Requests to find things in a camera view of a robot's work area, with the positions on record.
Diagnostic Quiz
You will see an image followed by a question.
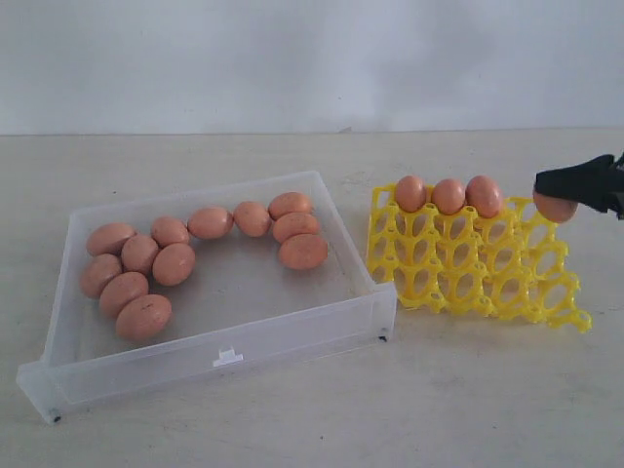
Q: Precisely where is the brown egg bin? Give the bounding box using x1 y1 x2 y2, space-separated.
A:
98 272 148 319
152 243 196 287
80 253 123 298
150 216 190 248
86 222 137 256
121 234 160 276
116 294 172 341
233 201 272 238
187 207 233 240

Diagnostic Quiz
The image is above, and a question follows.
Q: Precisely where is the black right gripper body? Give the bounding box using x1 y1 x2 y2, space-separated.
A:
608 154 624 219

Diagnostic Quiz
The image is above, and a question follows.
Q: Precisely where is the brown egg packed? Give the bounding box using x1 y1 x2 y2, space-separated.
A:
394 175 427 213
431 178 465 215
532 191 578 224
278 234 329 270
465 175 504 218
272 212 320 244

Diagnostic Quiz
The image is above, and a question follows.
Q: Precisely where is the clear plastic bin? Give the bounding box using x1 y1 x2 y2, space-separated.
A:
17 171 397 423

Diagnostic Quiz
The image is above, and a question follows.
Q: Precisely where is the yellow plastic egg tray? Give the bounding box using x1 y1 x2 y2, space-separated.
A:
367 184 593 332

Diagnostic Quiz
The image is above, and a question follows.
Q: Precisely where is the brown egg bin front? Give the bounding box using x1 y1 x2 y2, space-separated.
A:
116 294 172 341

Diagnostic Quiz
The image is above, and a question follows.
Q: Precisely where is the brown egg bin back-right corner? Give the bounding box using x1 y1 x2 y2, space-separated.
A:
268 191 313 220

